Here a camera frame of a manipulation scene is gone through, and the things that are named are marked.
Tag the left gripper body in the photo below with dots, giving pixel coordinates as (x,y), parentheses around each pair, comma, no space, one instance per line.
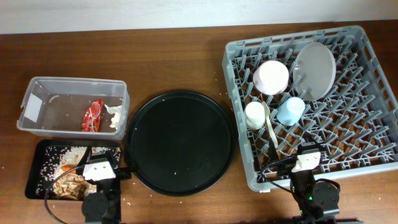
(122,174)

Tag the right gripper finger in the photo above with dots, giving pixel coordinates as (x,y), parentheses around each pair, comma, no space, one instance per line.
(309,141)
(273,155)

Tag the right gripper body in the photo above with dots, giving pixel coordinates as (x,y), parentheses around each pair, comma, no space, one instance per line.
(286,166)

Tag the orange carrot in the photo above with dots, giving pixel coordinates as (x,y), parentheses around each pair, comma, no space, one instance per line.
(67,168)

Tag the light blue cup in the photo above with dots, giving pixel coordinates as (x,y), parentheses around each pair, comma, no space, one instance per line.
(290,111)

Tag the red snack wrapper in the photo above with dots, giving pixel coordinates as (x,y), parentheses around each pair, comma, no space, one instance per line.
(92,118)

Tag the cream cup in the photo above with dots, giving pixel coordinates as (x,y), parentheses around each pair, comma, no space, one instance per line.
(254,115)

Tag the white tissue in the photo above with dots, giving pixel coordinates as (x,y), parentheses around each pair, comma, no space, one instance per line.
(118,116)

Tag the white plastic fork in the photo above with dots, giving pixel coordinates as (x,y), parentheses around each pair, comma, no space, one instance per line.
(269,125)

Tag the pale green plate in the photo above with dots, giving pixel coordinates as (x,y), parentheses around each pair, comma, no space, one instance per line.
(315,71)

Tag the white bowl with food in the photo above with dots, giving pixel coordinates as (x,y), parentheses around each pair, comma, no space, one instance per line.
(271,77)

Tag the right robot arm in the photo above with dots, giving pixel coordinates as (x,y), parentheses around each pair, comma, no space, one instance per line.
(317,198)

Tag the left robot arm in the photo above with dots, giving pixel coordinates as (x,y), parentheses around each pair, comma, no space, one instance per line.
(104,205)

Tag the spilled rice food waste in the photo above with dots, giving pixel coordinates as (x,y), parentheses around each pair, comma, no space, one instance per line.
(64,186)

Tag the clear plastic waste bin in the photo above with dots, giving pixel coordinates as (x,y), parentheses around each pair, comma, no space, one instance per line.
(65,102)

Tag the grey dishwasher rack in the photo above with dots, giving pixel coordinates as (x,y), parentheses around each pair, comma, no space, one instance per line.
(356,120)

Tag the black rectangular tray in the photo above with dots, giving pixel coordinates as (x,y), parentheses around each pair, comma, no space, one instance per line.
(97,146)

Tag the round black serving tray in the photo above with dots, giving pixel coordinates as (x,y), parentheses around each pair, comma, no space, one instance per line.
(183,142)

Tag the white label on bin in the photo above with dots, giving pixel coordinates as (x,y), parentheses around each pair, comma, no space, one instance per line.
(33,107)

